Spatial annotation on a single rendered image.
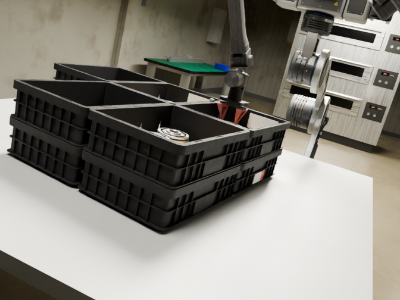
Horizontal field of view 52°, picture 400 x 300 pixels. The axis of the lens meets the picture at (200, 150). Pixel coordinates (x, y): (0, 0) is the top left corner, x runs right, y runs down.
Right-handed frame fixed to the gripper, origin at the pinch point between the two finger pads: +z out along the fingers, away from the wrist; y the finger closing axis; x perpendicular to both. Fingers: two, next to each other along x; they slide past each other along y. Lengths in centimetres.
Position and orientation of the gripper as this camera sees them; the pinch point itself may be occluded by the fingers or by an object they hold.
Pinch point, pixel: (228, 121)
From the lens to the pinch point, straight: 164.0
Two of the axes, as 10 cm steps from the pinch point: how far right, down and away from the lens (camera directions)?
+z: -2.3, 9.4, 2.7
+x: 5.2, -1.2, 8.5
